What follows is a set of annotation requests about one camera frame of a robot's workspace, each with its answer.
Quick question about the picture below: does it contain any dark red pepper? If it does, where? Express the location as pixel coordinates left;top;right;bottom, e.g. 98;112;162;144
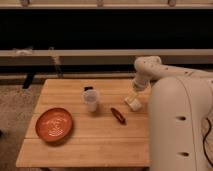
110;108;126;124

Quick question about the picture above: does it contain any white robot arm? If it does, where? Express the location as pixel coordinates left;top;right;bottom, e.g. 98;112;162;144
125;56;213;171

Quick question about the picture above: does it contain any wooden table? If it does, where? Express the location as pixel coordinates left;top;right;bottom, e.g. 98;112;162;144
16;79;150;168

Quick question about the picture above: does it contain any small black block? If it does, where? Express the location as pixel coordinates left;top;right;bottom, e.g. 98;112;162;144
84;86;93;91

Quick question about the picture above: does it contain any orange round plate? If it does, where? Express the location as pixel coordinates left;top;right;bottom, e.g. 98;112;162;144
35;108;73;142

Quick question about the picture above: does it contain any long wooden rail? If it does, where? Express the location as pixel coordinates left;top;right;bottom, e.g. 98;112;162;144
0;49;213;67

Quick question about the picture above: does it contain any black cable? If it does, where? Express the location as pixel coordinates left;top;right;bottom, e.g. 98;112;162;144
202;117;213;167

